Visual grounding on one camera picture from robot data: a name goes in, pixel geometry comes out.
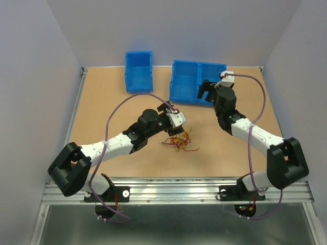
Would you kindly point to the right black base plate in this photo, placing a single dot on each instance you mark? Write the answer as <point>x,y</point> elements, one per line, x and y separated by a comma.
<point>233,193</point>

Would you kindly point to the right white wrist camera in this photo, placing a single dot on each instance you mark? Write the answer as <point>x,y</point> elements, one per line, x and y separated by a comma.
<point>227,79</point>

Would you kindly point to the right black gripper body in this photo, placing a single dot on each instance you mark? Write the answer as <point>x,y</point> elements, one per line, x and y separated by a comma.
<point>209,86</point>

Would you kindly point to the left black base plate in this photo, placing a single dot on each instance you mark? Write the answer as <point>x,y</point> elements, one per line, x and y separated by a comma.
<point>119,193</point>

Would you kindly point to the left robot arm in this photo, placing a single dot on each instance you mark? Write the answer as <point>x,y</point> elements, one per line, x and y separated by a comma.
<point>71,168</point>

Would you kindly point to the right blue bin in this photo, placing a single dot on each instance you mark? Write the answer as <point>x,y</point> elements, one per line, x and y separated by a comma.
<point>209,71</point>

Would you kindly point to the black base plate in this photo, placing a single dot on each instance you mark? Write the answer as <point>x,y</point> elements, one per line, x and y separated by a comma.
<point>233,193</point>
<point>119,193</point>

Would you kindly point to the aluminium rail frame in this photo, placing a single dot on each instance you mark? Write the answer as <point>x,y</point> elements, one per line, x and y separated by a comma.
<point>192,192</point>

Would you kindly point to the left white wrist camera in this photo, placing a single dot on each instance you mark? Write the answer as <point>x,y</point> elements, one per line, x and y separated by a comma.
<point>176,118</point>

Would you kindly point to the small blue bin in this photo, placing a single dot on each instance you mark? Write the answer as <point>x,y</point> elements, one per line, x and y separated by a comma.
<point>138,72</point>

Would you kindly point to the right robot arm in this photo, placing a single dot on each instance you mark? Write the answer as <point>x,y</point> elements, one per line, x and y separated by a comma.
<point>286,162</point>

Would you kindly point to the middle blue bin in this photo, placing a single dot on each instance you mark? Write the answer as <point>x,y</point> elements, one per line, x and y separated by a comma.
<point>184,82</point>

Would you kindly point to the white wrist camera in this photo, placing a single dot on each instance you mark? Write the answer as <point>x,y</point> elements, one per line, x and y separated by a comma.
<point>176,118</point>
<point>227,79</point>

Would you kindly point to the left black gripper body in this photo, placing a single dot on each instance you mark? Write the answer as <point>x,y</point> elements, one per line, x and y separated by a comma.
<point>162,121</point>

